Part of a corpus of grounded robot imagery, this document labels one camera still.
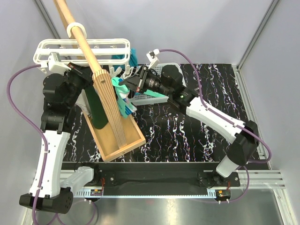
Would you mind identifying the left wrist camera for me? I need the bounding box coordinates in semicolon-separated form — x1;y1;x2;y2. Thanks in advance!
40;52;71;74

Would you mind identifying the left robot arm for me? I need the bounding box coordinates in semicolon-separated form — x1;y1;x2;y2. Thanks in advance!
19;62;101;214

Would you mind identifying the wooden tray base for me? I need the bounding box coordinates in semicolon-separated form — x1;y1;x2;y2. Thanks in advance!
80;106;146;162

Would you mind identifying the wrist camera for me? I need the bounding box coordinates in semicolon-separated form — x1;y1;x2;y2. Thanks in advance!
146;49;160;69
40;52;71;74

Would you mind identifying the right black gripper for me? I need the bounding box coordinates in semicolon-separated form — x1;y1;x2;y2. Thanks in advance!
119;66;172;98

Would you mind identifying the green white sock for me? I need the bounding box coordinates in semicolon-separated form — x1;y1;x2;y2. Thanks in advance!
75;86;108;129

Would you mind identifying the purple cable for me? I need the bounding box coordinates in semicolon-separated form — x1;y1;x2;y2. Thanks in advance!
158;48;272;203
6;65;51;223

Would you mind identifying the grey plastic basket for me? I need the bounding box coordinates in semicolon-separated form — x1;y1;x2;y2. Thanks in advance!
130;63;183;106

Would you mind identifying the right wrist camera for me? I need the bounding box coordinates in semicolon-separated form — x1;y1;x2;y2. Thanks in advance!
146;49;160;69

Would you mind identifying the black marbled mat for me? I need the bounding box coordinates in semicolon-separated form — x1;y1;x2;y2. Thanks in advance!
66;63;262;167

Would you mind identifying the mint green sock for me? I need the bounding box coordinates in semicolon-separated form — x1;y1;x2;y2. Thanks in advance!
111;77;137;118
144;90;165;98

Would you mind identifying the wooden pole stand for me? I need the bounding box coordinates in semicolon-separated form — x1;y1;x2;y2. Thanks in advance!
52;0;128;150

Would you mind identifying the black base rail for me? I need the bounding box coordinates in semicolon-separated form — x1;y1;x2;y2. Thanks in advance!
63;161;240;188

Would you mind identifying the white plastic clip hanger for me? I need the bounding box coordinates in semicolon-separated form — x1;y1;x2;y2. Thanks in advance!
33;22;131;77

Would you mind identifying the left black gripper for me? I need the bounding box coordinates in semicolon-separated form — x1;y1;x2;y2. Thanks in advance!
63;62;101;107

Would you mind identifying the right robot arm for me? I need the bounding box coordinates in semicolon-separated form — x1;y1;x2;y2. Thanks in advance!
117;65;259;186

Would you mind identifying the teal cloth garment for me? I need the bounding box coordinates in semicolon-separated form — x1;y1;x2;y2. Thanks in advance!
111;48;138;70

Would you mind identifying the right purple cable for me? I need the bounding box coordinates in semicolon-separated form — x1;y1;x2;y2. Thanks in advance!
158;48;272;203

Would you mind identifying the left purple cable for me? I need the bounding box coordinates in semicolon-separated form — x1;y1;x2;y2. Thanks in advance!
6;65;51;223

